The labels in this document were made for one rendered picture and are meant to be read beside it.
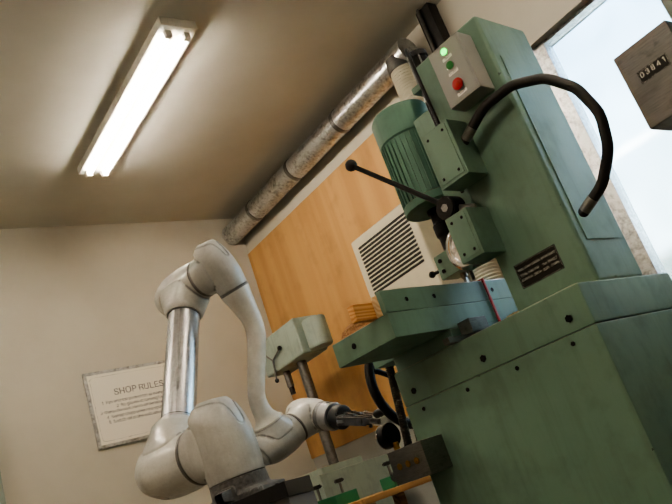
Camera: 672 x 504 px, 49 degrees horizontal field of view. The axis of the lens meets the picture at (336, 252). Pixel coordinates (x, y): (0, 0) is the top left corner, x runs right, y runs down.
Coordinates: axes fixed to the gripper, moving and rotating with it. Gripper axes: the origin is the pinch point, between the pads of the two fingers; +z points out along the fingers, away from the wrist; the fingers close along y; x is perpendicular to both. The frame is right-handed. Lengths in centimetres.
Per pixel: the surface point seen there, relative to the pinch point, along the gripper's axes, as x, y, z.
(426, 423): -4.1, -15.7, 30.6
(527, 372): -17, -16, 61
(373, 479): 64, 129, -140
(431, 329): -27, -20, 39
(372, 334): -28, -33, 32
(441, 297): -35, -12, 36
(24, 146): -128, -14, -226
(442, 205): -57, -10, 38
